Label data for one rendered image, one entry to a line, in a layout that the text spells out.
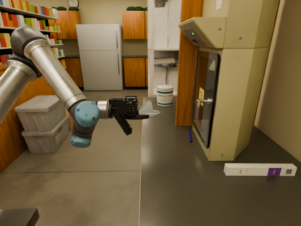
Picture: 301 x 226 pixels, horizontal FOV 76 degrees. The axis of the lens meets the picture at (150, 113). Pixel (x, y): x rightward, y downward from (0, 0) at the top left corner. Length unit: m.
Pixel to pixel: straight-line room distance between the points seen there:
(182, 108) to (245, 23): 0.59
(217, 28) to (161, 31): 1.41
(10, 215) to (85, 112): 0.39
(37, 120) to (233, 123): 2.39
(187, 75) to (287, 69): 0.49
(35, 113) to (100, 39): 3.45
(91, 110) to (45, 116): 2.10
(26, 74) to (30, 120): 1.96
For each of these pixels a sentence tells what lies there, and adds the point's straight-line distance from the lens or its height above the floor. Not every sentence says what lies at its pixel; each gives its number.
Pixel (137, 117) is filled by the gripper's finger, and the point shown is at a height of 1.15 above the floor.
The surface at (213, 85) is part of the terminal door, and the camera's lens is 0.79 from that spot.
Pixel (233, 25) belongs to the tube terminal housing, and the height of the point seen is 1.48.
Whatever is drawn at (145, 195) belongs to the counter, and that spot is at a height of 0.94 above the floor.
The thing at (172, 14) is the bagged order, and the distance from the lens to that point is 2.02.
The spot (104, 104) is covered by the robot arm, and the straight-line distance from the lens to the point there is 0.80.
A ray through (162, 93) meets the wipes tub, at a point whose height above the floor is 1.05.
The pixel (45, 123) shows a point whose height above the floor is 0.44.
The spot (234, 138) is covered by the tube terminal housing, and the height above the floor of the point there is 1.05.
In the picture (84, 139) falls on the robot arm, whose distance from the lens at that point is 0.75.
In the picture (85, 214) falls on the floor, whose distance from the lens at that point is 2.00.
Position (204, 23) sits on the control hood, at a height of 1.49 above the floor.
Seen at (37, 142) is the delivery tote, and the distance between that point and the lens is 2.95.
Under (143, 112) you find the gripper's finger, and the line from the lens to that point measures 0.79.
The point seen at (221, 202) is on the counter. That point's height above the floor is 0.94.
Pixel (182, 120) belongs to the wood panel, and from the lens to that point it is 1.20.
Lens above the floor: 1.44
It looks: 21 degrees down
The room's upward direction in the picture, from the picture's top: straight up
